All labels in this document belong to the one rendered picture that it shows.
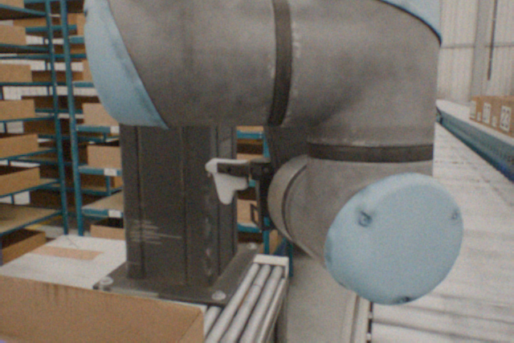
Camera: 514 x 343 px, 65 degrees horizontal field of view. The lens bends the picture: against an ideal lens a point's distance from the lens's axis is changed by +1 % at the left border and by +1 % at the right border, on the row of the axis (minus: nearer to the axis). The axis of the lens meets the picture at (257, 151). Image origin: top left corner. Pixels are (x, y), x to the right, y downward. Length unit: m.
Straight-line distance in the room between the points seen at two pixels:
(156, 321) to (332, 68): 0.43
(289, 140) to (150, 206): 0.39
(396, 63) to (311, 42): 0.06
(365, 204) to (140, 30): 0.17
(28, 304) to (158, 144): 0.31
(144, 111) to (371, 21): 0.15
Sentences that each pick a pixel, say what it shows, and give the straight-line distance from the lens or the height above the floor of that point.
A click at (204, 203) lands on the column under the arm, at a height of 0.92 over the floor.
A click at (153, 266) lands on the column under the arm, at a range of 0.81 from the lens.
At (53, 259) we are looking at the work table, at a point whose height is 0.75.
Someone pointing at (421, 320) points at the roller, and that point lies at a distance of 0.77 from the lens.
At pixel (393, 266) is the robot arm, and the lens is 0.28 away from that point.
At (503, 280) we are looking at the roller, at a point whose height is 0.74.
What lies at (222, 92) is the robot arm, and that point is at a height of 1.12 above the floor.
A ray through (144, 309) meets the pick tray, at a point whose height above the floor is 0.84.
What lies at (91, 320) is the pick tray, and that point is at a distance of 0.65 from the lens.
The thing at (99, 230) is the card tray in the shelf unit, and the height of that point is 0.42.
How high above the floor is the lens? 1.13
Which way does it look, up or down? 9 degrees down
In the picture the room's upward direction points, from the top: straight up
